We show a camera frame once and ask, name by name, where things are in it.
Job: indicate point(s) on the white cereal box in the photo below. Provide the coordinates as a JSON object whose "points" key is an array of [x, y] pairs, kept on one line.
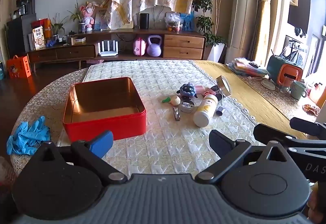
{"points": [[38, 38]]}

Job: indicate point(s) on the dark mini fridge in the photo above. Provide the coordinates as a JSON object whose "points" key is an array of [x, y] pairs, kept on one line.
{"points": [[17, 35]]}

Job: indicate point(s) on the small white box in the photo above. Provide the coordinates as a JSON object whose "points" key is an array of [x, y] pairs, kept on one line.
{"points": [[78, 40]]}

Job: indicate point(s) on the metal nail clipper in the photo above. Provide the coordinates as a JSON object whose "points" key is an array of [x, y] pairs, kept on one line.
{"points": [[177, 114]]}

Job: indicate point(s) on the black coffee machine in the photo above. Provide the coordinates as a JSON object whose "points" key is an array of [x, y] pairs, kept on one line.
{"points": [[25, 6]]}

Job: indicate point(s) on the white plastic bottle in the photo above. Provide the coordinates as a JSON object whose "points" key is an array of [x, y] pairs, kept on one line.
{"points": [[205, 112]]}

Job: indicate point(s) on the pink toy suitcase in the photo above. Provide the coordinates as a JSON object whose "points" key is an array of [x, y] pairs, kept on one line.
{"points": [[140, 47]]}

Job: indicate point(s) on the stack of folders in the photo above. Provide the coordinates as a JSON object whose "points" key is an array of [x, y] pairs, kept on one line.
{"points": [[244, 67]]}

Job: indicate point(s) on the wooden media cabinet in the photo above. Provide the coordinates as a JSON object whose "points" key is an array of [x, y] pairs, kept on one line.
{"points": [[127, 45]]}

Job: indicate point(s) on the blue nitrile gloves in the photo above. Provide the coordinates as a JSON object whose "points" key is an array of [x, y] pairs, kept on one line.
{"points": [[25, 137]]}

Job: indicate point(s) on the leafy potted plant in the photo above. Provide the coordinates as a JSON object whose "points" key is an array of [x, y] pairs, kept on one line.
{"points": [[57, 27]]}

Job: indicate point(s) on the cream round ball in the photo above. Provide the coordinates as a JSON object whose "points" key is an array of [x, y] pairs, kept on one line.
{"points": [[175, 100]]}

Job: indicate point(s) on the white router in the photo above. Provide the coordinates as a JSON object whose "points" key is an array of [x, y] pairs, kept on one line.
{"points": [[108, 50]]}

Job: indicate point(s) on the yellow tablecloth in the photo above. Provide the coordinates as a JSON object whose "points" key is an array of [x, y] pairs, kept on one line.
{"points": [[249, 101]]}

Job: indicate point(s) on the small blue plastic object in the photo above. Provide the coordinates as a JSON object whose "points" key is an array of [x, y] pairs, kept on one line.
{"points": [[219, 110]]}

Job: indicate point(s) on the clear plastic bag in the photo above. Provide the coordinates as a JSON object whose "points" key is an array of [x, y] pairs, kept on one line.
{"points": [[173, 21]]}

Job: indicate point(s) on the beige curtain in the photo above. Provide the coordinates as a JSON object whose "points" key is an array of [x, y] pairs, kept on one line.
{"points": [[267, 10]]}

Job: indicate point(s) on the plant in patterned pot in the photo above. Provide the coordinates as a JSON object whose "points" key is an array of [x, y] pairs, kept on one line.
{"points": [[82, 27]]}

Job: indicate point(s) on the purple kettlebell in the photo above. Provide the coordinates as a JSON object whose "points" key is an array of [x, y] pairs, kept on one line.
{"points": [[154, 48]]}

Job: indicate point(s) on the blue picture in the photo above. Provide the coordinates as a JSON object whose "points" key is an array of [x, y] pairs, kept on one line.
{"points": [[188, 21]]}

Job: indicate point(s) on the black hairbrush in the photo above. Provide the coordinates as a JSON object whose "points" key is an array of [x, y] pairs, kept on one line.
{"points": [[253, 64]]}

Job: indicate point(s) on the light wooden drawer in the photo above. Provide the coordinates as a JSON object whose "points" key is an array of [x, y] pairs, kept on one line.
{"points": [[182, 52], [183, 41]]}

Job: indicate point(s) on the pink flat box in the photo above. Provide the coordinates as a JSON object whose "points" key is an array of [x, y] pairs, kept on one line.
{"points": [[95, 61]]}

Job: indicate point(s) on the green plastic piece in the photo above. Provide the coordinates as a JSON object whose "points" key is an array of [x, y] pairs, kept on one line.
{"points": [[166, 100]]}

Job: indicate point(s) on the orange gift bag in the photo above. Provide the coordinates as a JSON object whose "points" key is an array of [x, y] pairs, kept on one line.
{"points": [[19, 67]]}

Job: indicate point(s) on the small glass jar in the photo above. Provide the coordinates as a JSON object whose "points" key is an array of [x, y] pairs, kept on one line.
{"points": [[187, 106]]}

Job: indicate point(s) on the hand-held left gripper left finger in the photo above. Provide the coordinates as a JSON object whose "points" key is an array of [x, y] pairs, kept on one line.
{"points": [[101, 143]]}

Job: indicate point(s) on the dark wooden drawer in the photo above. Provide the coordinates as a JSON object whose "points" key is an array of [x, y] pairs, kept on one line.
{"points": [[42, 55], [76, 52]]}

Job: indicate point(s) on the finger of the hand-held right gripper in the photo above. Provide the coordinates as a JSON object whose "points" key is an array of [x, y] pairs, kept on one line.
{"points": [[308, 127], [267, 132]]}

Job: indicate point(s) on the pink ridged dish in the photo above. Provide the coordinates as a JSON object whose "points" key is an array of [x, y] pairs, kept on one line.
{"points": [[200, 88]]}

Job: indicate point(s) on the red tin box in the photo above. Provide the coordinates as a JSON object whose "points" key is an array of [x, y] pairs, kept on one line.
{"points": [[76, 132]]}

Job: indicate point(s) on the teal bucket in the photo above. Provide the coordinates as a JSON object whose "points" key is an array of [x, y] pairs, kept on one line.
{"points": [[1, 71]]}

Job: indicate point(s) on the purple-blue monster toy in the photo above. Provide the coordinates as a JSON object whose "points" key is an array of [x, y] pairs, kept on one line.
{"points": [[188, 90]]}

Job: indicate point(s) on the pink doll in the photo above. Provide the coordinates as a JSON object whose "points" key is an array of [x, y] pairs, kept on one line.
{"points": [[87, 16]]}

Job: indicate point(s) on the green mug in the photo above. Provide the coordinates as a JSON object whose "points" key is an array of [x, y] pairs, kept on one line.
{"points": [[298, 90]]}

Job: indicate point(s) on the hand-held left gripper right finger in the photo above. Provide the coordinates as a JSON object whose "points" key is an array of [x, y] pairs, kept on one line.
{"points": [[219, 142]]}

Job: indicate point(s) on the brown scrunchie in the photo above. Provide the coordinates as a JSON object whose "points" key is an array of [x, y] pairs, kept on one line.
{"points": [[310, 108]]}

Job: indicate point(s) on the red gift box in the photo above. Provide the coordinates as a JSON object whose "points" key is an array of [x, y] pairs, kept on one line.
{"points": [[44, 22]]}

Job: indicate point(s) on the black cylinder speaker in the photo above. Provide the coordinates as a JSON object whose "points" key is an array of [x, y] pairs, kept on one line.
{"points": [[144, 21]]}

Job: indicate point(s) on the white planter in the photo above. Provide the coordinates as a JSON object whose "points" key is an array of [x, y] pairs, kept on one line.
{"points": [[216, 52]]}

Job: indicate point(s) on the round coaster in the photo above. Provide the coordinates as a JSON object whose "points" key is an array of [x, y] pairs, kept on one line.
{"points": [[268, 84]]}

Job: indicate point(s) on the small blue toy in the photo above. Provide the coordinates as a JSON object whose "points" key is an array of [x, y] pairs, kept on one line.
{"points": [[51, 44]]}

